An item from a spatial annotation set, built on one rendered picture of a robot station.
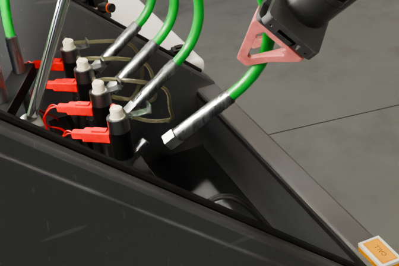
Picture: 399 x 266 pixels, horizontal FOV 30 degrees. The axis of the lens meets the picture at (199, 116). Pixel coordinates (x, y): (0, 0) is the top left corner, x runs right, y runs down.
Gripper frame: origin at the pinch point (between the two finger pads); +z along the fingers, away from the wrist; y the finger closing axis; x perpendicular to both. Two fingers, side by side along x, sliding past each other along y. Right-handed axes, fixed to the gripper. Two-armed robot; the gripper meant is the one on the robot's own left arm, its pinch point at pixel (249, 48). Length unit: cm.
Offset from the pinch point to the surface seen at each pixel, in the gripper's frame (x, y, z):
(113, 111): -5.7, 2.5, 19.4
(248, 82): 2.1, 2.4, 1.7
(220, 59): 62, -198, 183
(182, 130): 0.4, 6.4, 10.2
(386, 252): 29.1, 5.5, 6.5
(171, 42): 3, -43, 47
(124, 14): -5, -54, 60
